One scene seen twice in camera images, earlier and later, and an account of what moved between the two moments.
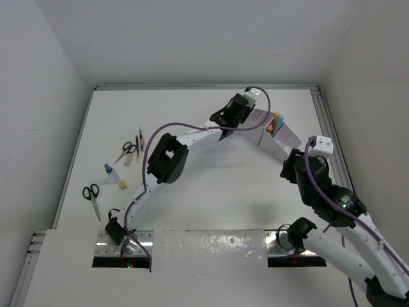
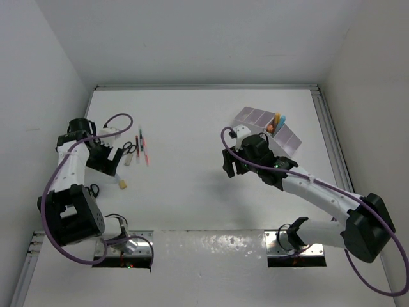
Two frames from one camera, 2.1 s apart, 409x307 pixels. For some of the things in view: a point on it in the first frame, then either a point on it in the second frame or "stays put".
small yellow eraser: x=122 y=184 stays put
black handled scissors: x=92 y=197 stays put
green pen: x=141 y=141 stays put
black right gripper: x=287 y=171 -> x=228 y=165
